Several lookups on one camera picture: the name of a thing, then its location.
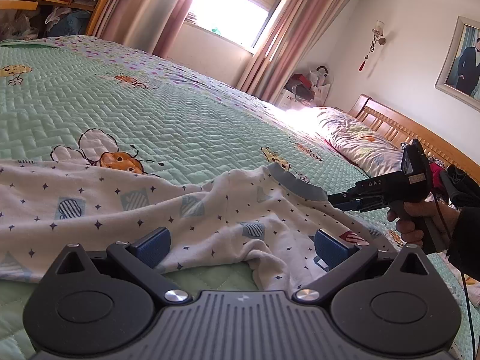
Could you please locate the pink curtain left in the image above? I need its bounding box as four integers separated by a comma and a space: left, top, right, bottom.
97, 0, 193, 58

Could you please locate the nightstand clutter with plush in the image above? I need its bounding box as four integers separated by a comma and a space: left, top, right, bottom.
274, 65, 331, 111

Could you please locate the person's right hand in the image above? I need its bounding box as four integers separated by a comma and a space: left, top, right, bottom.
387, 201, 460, 246

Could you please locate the floral folded duvet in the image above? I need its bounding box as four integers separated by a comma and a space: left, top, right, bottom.
297, 107, 403, 177

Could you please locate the pink curtain right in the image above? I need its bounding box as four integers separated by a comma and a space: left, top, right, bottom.
236, 0, 351, 102

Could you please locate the red hanging knot ornament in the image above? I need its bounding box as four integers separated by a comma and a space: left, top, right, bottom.
358, 52, 372, 72

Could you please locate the white dotted baby garment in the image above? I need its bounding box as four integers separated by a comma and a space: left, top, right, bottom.
1, 160, 393, 292

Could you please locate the pink curtain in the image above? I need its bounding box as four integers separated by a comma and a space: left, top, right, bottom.
236, 0, 351, 102
97, 0, 193, 58

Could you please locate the pile of dark clothes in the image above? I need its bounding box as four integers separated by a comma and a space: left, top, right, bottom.
430, 163, 480, 209

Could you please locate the framed wall picture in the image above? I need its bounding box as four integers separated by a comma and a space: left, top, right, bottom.
435, 16, 479, 111

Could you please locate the wooden bookshelf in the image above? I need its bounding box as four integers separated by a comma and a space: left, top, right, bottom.
1, 0, 115, 38

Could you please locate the wooden bed headboard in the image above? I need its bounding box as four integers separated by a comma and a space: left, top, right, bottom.
348, 94, 480, 183

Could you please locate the green quilted bee bedspread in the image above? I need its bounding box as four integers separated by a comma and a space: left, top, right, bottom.
0, 35, 474, 360

